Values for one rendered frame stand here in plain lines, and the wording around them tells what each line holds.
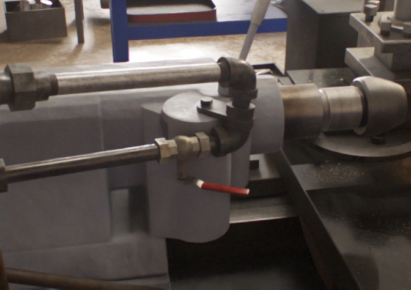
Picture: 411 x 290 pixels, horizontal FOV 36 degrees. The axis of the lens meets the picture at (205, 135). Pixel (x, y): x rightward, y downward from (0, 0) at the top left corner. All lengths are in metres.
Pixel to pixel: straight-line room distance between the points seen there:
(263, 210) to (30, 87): 0.65
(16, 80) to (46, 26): 4.05
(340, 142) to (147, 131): 0.46
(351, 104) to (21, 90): 0.50
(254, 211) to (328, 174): 0.15
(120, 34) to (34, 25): 2.02
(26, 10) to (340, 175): 3.72
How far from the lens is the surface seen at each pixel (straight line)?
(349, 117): 0.94
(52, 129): 0.82
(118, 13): 2.65
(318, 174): 1.11
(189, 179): 0.75
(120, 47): 2.69
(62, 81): 0.64
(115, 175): 0.85
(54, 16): 4.64
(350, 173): 1.12
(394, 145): 1.18
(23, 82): 0.62
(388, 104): 0.94
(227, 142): 0.74
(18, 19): 4.63
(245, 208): 1.17
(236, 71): 0.71
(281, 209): 1.17
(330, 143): 1.16
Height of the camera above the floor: 1.49
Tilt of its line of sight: 28 degrees down
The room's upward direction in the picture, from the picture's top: straight up
